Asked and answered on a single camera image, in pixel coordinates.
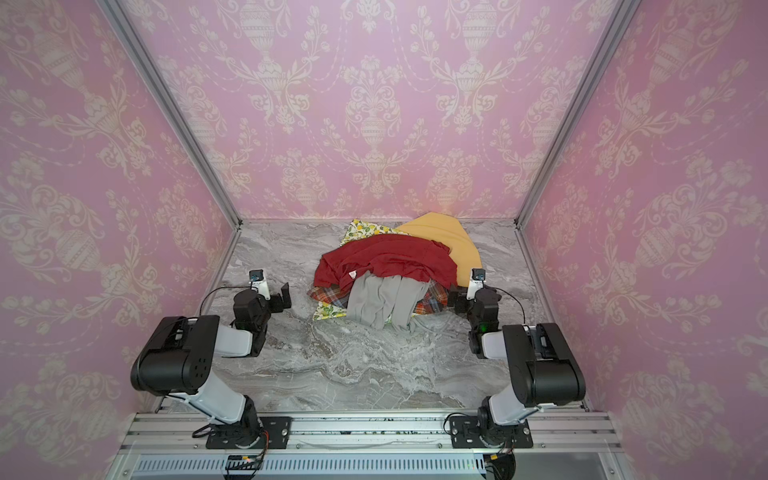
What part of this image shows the grey ribbed cloth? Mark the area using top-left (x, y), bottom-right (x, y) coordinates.
top-left (346, 272), bottom-right (429, 332)

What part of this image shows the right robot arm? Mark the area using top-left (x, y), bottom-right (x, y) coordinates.
top-left (443, 286), bottom-right (586, 451)

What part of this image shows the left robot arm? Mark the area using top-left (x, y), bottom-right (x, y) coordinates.
top-left (130, 283), bottom-right (292, 452)

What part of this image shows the plaid cloth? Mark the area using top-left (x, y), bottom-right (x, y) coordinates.
top-left (307, 281), bottom-right (448, 320)

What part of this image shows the dark red cloth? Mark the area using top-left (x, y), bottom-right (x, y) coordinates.
top-left (313, 234), bottom-right (458, 292)

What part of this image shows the mustard yellow cloth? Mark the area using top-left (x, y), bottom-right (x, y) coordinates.
top-left (396, 212), bottom-right (483, 287)

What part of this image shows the lemon print cloth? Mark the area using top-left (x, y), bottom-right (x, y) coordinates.
top-left (308, 219), bottom-right (404, 321)

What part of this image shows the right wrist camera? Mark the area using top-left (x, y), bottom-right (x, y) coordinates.
top-left (466, 268), bottom-right (486, 300)

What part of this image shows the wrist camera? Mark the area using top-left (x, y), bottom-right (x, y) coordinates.
top-left (466, 268), bottom-right (486, 300)
top-left (248, 269), bottom-right (271, 300)

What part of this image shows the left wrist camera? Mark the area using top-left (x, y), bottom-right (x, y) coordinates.
top-left (248, 269), bottom-right (271, 300)

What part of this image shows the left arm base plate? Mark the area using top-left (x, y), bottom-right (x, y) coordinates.
top-left (205, 416), bottom-right (292, 450)

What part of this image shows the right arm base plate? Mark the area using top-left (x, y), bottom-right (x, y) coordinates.
top-left (443, 414), bottom-right (534, 450)

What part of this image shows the left corner aluminium post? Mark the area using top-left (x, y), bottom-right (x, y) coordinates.
top-left (95, 0), bottom-right (244, 229)

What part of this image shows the corner aluminium post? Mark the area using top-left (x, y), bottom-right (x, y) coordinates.
top-left (95, 0), bottom-right (244, 229)
top-left (514, 0), bottom-right (642, 229)

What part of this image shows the aluminium front rail frame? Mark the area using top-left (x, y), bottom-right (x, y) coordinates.
top-left (107, 408), bottom-right (634, 479)

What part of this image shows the right corner aluminium post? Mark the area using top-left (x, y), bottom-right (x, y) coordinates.
top-left (514, 0), bottom-right (642, 229)

